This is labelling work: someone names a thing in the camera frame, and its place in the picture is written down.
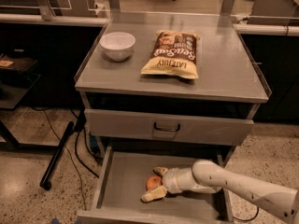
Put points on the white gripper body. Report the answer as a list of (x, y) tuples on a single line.
[(171, 180)]

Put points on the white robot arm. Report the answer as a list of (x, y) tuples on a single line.
[(208, 177)]

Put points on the closed grey top drawer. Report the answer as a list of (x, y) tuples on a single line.
[(138, 125)]

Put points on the black stand leg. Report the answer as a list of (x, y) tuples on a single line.
[(45, 181)]

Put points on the open grey middle drawer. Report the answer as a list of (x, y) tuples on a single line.
[(123, 177)]

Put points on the orange fruit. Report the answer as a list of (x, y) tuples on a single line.
[(153, 181)]

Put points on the black drawer handle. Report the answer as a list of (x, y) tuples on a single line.
[(165, 129)]

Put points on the grey metal drawer cabinet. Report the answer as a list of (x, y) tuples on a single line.
[(229, 84)]

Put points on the yellow brown chips bag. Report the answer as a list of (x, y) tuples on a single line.
[(174, 54)]

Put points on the white ceramic bowl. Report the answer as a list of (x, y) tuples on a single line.
[(118, 46)]

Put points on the white horizontal rail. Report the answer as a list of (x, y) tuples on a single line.
[(59, 20)]

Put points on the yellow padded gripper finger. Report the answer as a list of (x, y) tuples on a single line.
[(157, 192), (160, 171)]

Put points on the dark side table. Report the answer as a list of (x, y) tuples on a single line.
[(16, 78)]

